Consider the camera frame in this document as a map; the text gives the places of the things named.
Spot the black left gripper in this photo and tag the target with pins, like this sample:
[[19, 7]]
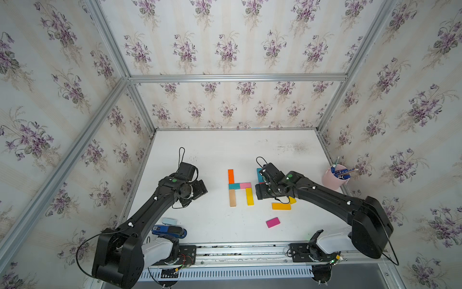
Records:
[[200, 189]]

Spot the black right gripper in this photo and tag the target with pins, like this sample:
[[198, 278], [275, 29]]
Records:
[[260, 188]]

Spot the amber yellow wooden block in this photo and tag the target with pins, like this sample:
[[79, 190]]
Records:
[[281, 207]]

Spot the long teal wooden block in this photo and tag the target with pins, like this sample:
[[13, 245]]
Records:
[[258, 175]]

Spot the magenta wooden block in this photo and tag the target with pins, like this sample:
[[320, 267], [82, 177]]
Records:
[[273, 222]]

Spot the natural wood block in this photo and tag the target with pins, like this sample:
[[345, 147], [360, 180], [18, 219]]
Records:
[[232, 198]]

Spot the small teal wooden block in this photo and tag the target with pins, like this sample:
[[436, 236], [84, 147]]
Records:
[[236, 186]]

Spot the orange wooden block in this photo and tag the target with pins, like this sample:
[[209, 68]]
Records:
[[231, 177]]

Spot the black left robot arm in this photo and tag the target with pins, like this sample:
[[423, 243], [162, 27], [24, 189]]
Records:
[[119, 257]]

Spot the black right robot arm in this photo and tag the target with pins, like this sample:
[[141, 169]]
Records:
[[371, 228]]

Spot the light blue eraser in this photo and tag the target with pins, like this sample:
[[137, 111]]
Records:
[[169, 221]]

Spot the blue stapler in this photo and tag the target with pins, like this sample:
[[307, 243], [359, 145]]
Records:
[[169, 230]]

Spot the pink pen cup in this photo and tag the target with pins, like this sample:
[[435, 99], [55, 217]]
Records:
[[331, 181]]

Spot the blue pens in cup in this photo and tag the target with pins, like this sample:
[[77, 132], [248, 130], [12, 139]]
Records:
[[341, 173]]

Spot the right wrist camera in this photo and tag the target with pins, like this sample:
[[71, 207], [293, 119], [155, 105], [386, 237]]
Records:
[[271, 174]]

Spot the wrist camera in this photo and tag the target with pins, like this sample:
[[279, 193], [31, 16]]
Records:
[[187, 172], [271, 174]]

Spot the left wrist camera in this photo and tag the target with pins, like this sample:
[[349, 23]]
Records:
[[187, 172]]

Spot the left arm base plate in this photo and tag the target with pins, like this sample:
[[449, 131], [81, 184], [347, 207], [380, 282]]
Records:
[[185, 256]]

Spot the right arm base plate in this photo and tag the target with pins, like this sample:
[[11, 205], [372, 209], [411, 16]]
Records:
[[307, 252]]

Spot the aluminium mounting rail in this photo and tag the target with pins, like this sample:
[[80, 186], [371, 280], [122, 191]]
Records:
[[230, 261]]

